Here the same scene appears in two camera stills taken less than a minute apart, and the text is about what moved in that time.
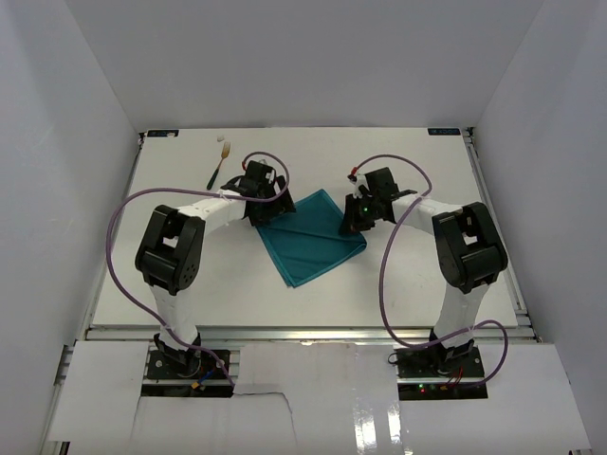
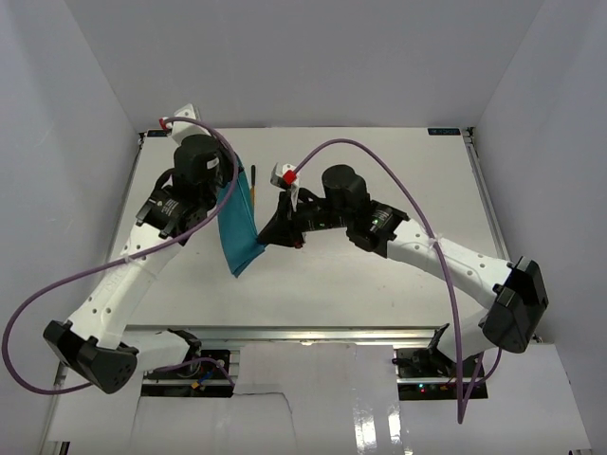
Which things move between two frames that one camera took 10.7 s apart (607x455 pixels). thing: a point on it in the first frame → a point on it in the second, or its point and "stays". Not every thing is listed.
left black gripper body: x=273 y=204 → x=226 y=167
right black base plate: x=428 y=362 stays
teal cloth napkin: x=307 y=242 → x=237 y=226
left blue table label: x=162 y=133 stays
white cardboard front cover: x=318 y=398 stays
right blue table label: x=444 y=131 stays
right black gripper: x=357 y=219 → x=288 y=220
